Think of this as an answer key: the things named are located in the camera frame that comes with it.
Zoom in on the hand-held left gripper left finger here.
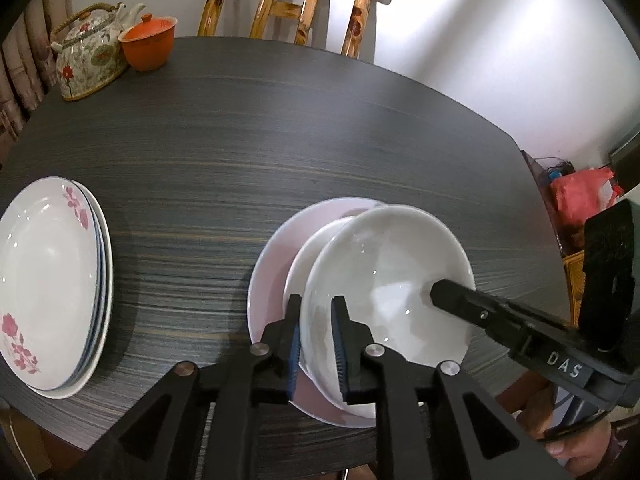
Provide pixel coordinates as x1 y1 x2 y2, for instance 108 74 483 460
75 294 303 480

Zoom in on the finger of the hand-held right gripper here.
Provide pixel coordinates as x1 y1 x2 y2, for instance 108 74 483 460
429 279 546 356

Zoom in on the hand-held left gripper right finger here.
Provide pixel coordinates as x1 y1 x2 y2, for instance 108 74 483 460
330 295 571 480

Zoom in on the large white bowl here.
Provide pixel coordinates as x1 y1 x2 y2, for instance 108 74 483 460
247 197 388 428

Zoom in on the small floral white bowl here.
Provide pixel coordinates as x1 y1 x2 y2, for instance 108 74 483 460
301 204 476 376

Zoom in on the pink patterned bowl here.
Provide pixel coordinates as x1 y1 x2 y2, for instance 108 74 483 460
286 215 377 419

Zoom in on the blue-rimmed pink flower plate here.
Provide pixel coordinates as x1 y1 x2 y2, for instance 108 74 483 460
0 176 98 392

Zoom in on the person's right hand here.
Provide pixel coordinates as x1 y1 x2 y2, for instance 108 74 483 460
514 382 617 480

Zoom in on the red plastic bag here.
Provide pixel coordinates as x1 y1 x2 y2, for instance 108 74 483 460
550 167 626 251

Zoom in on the dark framed object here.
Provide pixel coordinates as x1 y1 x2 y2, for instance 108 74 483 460
607 142 640 191

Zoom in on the white pink flower plate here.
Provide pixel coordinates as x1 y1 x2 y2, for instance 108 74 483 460
70 180 107 386

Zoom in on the orange lidded cup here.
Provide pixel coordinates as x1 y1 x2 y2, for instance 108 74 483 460
118 13 179 72

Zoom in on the floral ceramic teapot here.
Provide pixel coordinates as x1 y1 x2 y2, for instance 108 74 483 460
49 2 148 102

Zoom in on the beige curtain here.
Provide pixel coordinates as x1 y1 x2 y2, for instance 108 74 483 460
0 0 61 146

